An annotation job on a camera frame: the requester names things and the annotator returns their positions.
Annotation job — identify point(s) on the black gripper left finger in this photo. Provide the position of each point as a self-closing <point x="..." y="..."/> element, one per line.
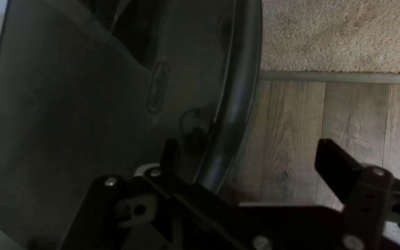
<point x="187" y="216"/>

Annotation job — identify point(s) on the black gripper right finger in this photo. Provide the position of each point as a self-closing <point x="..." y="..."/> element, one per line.
<point x="370" y="196"/>

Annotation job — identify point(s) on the black round-lid trash bin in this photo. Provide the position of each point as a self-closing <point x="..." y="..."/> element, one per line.
<point x="91" y="88"/>

